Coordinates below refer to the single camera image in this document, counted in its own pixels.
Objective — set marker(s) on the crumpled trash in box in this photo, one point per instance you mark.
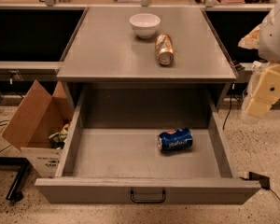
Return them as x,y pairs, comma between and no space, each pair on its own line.
57,140

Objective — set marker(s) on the blue pepsi can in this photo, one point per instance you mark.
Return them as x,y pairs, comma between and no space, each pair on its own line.
175,139

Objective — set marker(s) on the grey open drawer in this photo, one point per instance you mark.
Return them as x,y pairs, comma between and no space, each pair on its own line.
112,148

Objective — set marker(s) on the white ceramic bowl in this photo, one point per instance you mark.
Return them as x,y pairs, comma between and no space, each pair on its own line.
145,25

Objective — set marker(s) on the brown cardboard box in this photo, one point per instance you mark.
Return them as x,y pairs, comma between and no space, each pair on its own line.
38,116

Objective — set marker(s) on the black metal stand leg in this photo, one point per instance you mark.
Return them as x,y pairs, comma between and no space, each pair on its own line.
15,194

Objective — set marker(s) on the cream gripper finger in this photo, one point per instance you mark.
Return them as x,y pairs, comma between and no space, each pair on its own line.
263,92
251,40

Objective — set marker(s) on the black drawer handle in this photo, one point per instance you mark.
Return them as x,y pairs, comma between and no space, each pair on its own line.
147,198

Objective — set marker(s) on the grey cabinet counter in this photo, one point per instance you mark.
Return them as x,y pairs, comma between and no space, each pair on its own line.
106,49

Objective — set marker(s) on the black floor power plug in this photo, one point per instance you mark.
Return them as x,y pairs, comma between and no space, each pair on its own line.
262,179

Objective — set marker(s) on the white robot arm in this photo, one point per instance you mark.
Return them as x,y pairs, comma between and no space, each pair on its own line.
269,42

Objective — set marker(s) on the gold soda can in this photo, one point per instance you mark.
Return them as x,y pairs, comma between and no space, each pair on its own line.
164,49

